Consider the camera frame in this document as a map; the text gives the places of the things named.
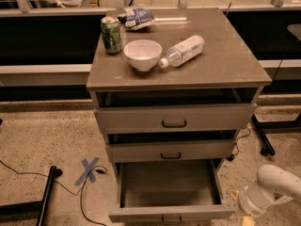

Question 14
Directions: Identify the black stand leg left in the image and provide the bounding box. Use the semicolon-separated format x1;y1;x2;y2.
0;166;62;226

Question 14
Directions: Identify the grey bottom drawer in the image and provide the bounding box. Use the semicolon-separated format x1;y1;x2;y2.
109;159;234;225

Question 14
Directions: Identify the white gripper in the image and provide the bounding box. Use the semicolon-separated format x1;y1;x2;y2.
238;184;292;226

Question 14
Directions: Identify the black floor cable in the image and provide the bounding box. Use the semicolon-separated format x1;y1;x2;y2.
0;159;108;226

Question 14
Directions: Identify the white bowl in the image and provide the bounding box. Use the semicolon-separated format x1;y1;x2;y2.
123;40;162;72

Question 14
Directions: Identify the grey drawer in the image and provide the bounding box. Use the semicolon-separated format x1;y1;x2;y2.
94;104;257;134
109;159;234;225
106;139;234;163

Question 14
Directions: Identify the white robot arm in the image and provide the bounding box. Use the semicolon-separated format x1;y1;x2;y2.
238;165;301;226

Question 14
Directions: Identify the blue white snack bag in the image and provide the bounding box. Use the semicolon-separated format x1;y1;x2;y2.
118;8;154;31

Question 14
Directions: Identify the thin cable behind cabinet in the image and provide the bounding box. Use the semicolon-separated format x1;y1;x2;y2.
226;126;252;162

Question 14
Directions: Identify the green soda can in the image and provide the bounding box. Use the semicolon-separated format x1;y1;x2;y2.
101;16;121;54

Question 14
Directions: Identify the blue tape cross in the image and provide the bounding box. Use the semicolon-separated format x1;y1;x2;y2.
75;157;99;186

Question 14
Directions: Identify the black stand leg right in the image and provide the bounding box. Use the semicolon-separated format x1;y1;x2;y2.
251;114;301;156

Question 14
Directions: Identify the clear plastic water bottle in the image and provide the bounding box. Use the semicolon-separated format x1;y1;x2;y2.
159;35;205;68

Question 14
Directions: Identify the black stand leg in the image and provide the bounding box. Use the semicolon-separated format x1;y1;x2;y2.
251;114;301;156
0;166;62;226

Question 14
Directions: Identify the grey top drawer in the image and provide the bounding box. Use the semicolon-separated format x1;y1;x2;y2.
94;104;257;134

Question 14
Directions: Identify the grey drawer cabinet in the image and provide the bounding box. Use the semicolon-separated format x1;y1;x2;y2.
87;8;271;149

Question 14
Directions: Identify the grey middle drawer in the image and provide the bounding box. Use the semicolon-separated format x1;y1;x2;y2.
106;139;234;163

